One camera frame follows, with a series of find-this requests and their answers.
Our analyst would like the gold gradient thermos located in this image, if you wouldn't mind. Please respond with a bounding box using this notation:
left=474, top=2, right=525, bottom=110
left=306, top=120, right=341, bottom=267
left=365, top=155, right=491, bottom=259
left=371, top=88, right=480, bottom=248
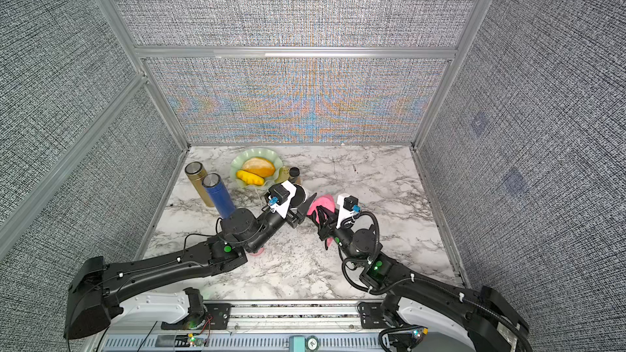
left=184, top=161, right=215, bottom=208

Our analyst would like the yellow banana toy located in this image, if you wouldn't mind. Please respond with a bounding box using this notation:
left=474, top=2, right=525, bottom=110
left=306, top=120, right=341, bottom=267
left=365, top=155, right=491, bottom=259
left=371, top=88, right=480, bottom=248
left=236, top=170, right=265, bottom=187

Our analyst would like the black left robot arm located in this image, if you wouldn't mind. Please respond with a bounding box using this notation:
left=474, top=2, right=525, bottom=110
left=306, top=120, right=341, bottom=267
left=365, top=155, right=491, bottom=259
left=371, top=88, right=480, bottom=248
left=64, top=196, right=315, bottom=341

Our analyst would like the pink cloth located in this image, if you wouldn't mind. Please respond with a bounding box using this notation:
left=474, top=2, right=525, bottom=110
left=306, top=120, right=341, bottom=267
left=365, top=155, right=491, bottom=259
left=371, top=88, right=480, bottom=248
left=307, top=195, right=336, bottom=250

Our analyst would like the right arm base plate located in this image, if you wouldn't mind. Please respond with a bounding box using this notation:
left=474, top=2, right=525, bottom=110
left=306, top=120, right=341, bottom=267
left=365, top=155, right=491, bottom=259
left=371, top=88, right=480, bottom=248
left=357, top=300, right=407, bottom=329

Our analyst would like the pink thermos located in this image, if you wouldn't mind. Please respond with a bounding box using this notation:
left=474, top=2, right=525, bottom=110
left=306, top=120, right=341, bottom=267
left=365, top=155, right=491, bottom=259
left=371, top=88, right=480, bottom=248
left=248, top=247, right=265, bottom=257

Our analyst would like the orange bread bun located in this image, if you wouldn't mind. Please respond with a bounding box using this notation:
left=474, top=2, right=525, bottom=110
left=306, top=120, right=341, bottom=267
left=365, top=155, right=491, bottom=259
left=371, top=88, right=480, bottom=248
left=241, top=156, right=276, bottom=179

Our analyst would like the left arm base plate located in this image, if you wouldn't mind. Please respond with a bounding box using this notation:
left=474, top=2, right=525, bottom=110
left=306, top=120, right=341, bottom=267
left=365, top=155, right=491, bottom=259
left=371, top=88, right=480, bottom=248
left=161, top=303, right=232, bottom=331

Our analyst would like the small brown spice jar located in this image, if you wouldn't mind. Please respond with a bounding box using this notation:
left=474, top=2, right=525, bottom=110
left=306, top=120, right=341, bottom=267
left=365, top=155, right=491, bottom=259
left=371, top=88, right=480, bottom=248
left=288, top=167, right=302, bottom=185

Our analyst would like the white thermos black lid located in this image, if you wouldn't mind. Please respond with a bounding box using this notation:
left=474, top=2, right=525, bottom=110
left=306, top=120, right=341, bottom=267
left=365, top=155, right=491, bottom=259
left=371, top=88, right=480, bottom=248
left=290, top=184, right=308, bottom=208

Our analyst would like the green scalloped plate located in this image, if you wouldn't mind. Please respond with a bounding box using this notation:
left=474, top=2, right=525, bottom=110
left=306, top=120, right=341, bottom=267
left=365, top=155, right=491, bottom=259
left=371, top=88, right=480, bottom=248
left=230, top=148, right=284, bottom=188

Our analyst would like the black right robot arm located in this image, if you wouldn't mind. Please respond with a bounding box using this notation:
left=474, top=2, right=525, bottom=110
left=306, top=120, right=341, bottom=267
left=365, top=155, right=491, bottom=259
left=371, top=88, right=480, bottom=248
left=308, top=205, right=532, bottom=351

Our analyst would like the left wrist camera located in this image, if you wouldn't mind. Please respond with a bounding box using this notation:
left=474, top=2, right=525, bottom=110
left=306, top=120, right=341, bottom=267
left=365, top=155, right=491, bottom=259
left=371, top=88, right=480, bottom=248
left=267, top=181, right=297, bottom=218

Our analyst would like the aluminium front rail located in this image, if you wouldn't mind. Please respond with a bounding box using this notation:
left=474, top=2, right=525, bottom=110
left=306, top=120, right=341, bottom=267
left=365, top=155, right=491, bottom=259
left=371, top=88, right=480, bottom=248
left=82, top=299, right=505, bottom=352

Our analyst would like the blue thermos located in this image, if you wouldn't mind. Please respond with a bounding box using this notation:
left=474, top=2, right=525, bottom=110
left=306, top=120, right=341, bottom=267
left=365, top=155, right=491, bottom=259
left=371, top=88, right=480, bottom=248
left=201, top=173, right=236, bottom=219

